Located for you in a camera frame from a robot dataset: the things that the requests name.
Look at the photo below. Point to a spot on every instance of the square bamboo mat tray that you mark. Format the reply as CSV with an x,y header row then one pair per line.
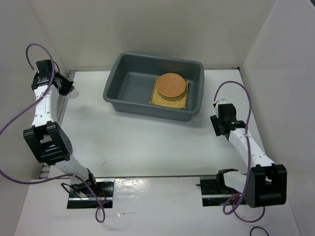
x,y
176,103

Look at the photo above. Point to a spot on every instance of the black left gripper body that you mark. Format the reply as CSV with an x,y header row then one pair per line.
x,y
67,84

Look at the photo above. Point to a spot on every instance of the round orange wicker basket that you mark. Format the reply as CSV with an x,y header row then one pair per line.
x,y
171,85

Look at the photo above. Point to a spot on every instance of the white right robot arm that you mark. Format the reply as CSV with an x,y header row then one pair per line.
x,y
266,183

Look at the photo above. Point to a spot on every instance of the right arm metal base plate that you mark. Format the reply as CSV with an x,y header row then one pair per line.
x,y
212,195

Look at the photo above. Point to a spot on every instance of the grey plastic bin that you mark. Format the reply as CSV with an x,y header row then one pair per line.
x,y
130,85

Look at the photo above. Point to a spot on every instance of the round green-rimmed bamboo tray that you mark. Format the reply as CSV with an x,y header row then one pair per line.
x,y
172,97

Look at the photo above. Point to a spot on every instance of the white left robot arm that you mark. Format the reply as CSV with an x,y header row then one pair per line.
x,y
46,139

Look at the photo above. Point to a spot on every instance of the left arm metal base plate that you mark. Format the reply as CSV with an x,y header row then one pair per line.
x,y
84,200

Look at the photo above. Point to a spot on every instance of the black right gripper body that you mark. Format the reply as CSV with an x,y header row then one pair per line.
x,y
220,119

